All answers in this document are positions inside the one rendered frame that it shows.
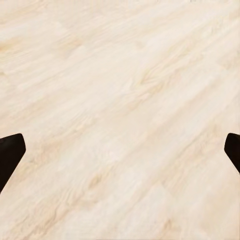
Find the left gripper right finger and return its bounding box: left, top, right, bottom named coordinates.
left=224, top=133, right=240, bottom=173

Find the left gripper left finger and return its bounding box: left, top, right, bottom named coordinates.
left=0, top=133, right=26, bottom=193

